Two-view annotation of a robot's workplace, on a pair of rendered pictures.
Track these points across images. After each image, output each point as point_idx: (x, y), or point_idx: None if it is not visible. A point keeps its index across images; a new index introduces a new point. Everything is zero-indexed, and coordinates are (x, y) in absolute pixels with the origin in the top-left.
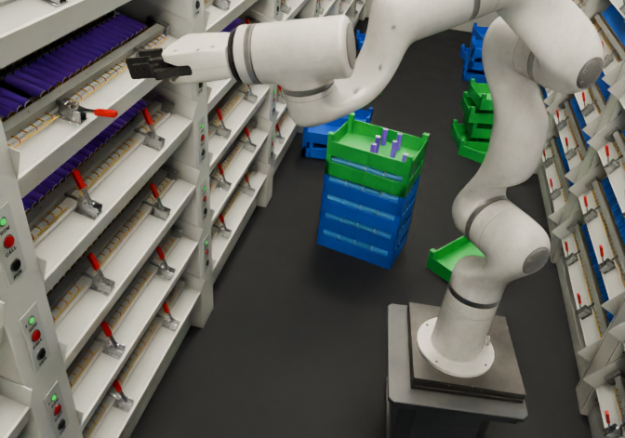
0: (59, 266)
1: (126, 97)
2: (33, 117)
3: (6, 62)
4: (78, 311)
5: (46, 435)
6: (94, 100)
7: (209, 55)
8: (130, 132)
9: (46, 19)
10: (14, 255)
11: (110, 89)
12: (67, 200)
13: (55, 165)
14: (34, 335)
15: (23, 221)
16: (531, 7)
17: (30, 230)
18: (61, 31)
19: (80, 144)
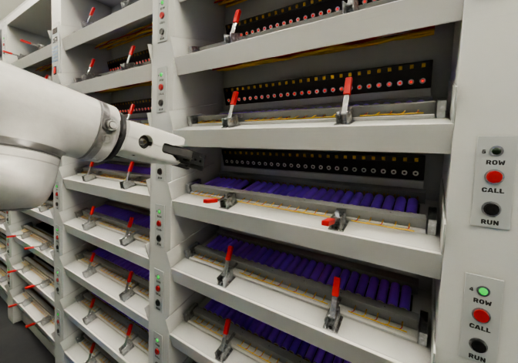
0: (180, 273)
1: (272, 224)
2: (216, 192)
3: (187, 145)
4: (205, 339)
5: (150, 354)
6: (252, 210)
7: None
8: (330, 293)
9: (206, 130)
10: (159, 233)
11: (271, 213)
12: (238, 270)
13: (198, 216)
14: (156, 286)
15: (169, 223)
16: None
17: (209, 257)
18: (222, 143)
19: (219, 221)
